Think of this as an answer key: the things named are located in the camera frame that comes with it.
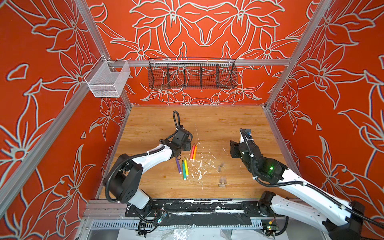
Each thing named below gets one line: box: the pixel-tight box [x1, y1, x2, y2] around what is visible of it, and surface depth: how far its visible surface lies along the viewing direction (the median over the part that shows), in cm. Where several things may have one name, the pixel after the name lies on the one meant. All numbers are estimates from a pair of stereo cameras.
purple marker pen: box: [176, 157, 182, 175], surface depth 89 cm
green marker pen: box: [182, 159, 187, 181], surface depth 87 cm
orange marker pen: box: [192, 143, 198, 161], surface depth 95 cm
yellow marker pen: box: [184, 156, 189, 177], surface depth 88 cm
